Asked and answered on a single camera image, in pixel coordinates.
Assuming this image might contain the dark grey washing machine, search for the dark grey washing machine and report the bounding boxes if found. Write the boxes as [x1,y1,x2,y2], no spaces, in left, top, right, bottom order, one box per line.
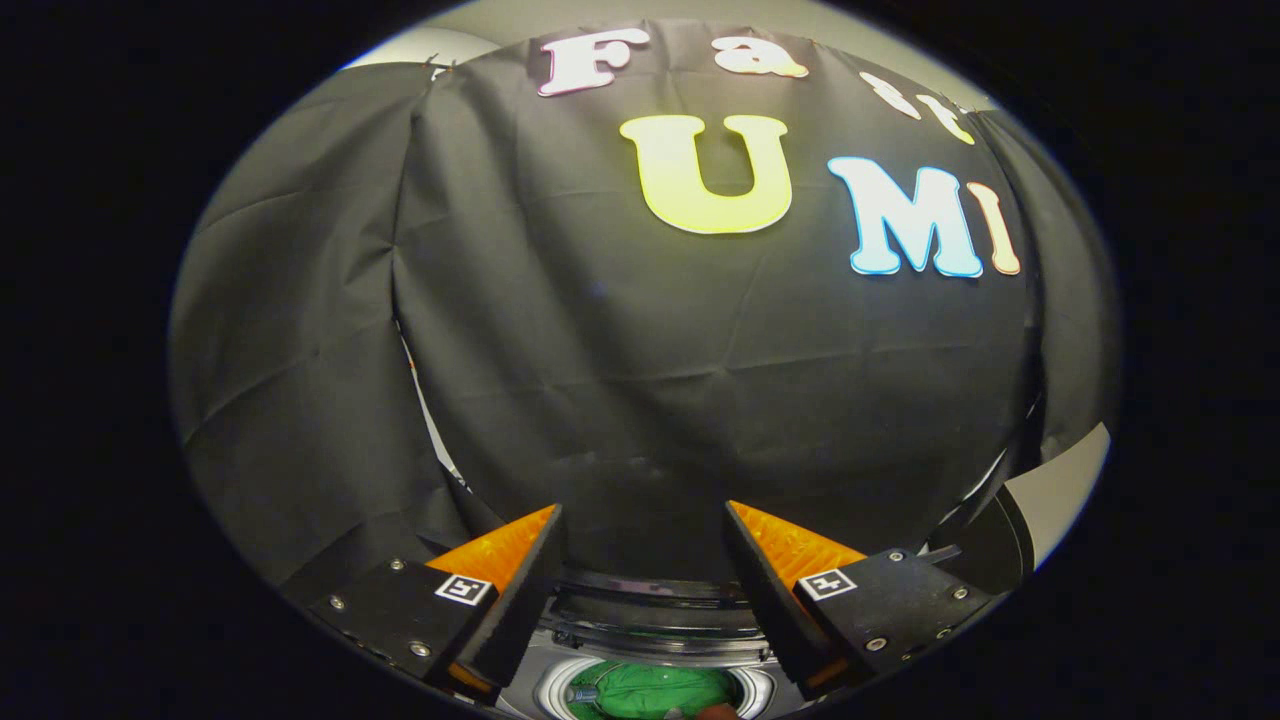
[497,572,813,720]

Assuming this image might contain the green polo shirt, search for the green polo shirt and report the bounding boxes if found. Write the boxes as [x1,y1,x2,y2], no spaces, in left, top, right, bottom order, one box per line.
[570,662,743,720]

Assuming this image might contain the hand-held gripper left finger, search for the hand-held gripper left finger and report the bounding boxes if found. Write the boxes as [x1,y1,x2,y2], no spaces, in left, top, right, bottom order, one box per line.
[300,503,566,701]

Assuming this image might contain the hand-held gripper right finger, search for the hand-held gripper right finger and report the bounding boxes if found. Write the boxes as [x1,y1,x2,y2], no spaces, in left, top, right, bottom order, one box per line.
[725,500,998,698]

